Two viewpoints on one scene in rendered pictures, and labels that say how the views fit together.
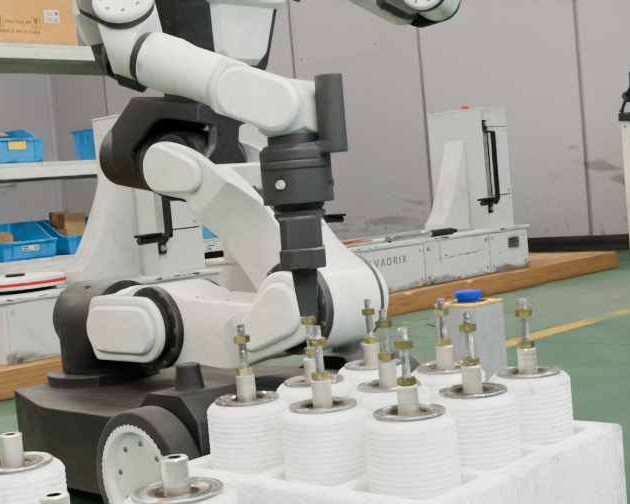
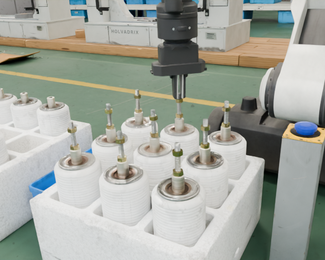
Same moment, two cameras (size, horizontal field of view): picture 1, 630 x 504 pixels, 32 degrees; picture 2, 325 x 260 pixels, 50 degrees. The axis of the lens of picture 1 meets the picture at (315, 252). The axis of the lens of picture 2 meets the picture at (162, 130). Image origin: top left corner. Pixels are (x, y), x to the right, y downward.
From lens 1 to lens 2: 1.40 m
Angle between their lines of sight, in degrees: 78
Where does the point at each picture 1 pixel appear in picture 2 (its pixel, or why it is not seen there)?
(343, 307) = (282, 100)
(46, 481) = (42, 115)
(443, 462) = (60, 189)
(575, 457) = (138, 247)
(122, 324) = not seen: hidden behind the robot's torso
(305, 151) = (159, 9)
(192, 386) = (242, 108)
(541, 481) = (103, 237)
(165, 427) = (211, 119)
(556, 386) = (158, 205)
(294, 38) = not seen: outside the picture
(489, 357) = (291, 174)
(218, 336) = not seen: hidden behind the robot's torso
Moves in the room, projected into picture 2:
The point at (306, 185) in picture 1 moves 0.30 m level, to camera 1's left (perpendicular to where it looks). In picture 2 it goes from (159, 29) to (138, 17)
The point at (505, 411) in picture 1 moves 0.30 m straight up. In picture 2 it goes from (104, 192) to (84, 22)
